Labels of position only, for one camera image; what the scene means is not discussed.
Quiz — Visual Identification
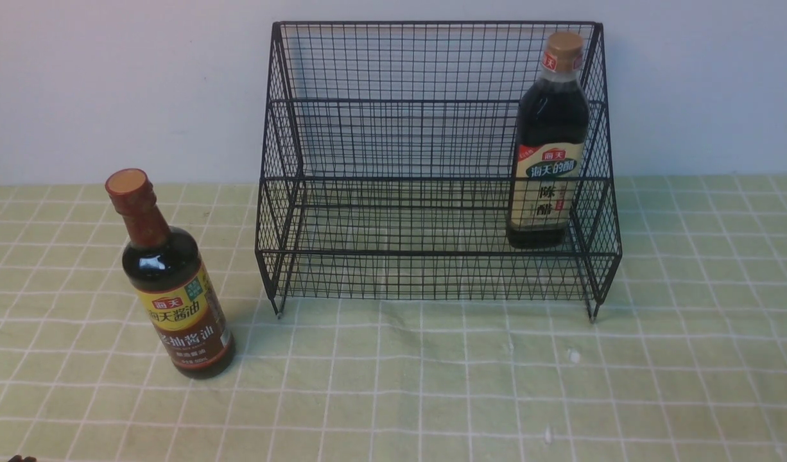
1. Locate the vinegar bottle with tan cap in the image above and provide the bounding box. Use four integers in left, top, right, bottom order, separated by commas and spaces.
506, 31, 590, 250

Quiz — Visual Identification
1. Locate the green checkered tablecloth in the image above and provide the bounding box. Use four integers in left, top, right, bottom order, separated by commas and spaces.
0, 176, 787, 461

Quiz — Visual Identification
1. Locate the dark soy sauce bottle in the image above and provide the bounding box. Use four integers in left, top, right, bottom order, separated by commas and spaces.
104, 169, 237, 379

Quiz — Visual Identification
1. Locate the black wire mesh rack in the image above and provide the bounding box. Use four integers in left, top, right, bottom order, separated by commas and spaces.
255, 21, 622, 323

